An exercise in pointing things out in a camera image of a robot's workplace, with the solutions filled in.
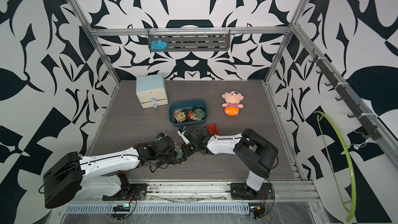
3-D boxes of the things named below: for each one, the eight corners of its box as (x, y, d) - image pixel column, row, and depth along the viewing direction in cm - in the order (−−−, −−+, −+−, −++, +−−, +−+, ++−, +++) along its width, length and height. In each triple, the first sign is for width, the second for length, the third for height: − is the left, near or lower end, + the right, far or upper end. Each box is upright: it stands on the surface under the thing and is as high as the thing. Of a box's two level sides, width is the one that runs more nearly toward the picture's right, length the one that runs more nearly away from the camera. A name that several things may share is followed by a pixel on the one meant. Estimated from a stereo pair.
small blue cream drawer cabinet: (142, 110, 105) (135, 95, 93) (142, 92, 115) (136, 76, 103) (168, 105, 108) (164, 90, 96) (166, 88, 118) (162, 72, 106)
